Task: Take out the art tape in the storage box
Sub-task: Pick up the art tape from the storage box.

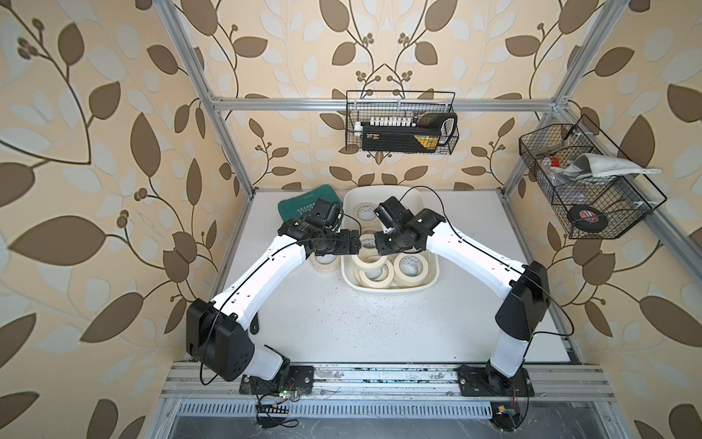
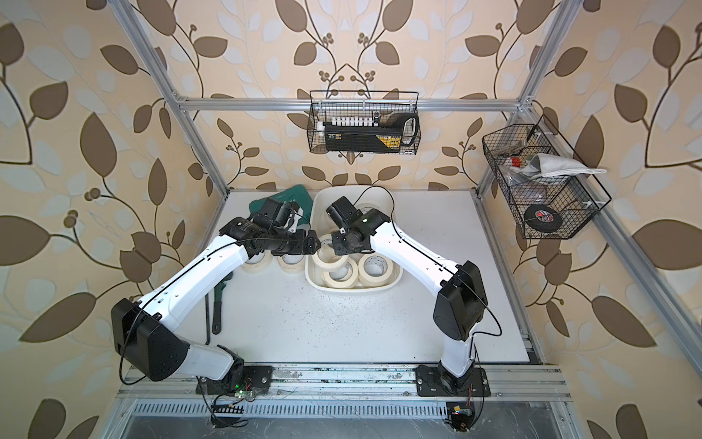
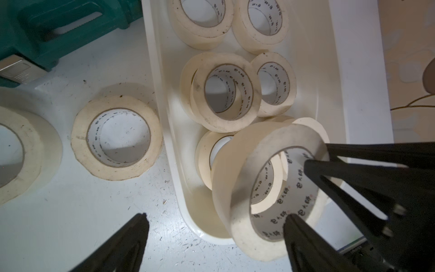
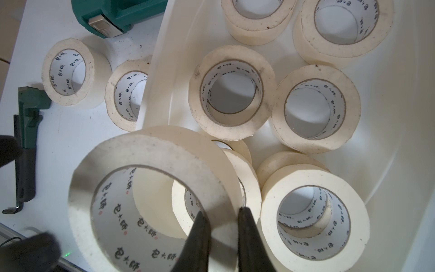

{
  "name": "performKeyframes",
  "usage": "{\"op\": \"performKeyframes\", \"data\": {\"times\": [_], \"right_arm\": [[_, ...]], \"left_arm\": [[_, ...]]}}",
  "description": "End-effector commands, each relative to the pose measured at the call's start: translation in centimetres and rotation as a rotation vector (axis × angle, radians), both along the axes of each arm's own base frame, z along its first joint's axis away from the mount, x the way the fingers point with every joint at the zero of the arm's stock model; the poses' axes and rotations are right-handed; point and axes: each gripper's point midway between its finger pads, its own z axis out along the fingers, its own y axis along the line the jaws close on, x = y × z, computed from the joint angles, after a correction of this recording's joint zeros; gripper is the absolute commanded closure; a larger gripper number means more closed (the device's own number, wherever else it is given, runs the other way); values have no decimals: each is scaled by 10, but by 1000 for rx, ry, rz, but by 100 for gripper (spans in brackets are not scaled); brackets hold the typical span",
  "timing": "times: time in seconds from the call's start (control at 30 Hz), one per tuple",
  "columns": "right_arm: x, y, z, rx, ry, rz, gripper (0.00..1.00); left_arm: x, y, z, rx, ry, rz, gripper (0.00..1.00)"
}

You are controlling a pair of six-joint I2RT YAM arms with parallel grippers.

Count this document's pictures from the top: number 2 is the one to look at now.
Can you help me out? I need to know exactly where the cream tape roll two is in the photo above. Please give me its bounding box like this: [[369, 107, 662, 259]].
[[358, 254, 394, 288]]

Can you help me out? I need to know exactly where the black yellow box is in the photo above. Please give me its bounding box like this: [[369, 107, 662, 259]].
[[324, 125, 402, 154]]

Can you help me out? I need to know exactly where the cream tape roll one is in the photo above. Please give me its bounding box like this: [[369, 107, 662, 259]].
[[322, 259, 359, 290]]

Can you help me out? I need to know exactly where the cream tape roll three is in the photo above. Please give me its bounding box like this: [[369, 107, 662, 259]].
[[241, 251, 273, 274]]

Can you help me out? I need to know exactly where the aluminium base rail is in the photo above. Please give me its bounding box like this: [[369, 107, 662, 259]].
[[114, 360, 574, 404]]

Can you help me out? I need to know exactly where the black wire basket back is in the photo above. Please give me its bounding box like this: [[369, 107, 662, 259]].
[[306, 89, 422, 155]]

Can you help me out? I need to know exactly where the aluminium frame post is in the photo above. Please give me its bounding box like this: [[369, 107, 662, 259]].
[[473, 0, 585, 199], [108, 0, 230, 198]]

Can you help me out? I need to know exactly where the aluminium frame back bar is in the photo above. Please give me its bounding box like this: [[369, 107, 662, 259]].
[[177, 97, 522, 113]]

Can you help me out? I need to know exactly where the black hex key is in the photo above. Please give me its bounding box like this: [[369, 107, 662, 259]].
[[204, 293, 211, 346]]

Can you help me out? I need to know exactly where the grey cloth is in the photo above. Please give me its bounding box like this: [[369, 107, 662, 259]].
[[519, 153, 607, 179]]

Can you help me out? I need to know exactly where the black tape roll red label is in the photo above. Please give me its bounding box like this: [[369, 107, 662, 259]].
[[524, 205, 563, 234]]

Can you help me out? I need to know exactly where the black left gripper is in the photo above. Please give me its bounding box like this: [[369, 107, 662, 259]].
[[273, 230, 327, 256]]

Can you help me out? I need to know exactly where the cream tape roll eight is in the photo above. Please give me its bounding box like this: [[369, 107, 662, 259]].
[[276, 255, 305, 274]]

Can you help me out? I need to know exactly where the black wire basket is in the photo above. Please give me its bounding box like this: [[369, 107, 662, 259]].
[[306, 89, 422, 155], [482, 115, 612, 240]]

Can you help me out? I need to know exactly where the white plastic storage box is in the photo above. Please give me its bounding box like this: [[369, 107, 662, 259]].
[[305, 186, 403, 294]]

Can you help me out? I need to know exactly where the green tool case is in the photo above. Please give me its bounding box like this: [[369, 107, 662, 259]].
[[269, 185, 314, 224]]

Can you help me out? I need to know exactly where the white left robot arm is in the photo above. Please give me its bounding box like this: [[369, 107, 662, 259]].
[[111, 217, 321, 382]]

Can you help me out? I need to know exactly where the aluminium frame post left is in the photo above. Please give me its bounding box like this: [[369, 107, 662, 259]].
[[108, 0, 230, 198]]

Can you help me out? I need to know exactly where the aluminium frame post right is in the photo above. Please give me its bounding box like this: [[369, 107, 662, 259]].
[[473, 0, 585, 199]]

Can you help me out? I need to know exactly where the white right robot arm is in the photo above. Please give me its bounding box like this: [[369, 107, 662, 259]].
[[327, 206, 487, 382]]

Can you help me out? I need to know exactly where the black wire basket right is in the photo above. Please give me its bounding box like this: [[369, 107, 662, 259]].
[[482, 115, 612, 240]]

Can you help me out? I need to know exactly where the green pipe wrench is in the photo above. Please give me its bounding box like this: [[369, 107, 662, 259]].
[[211, 272, 234, 335]]

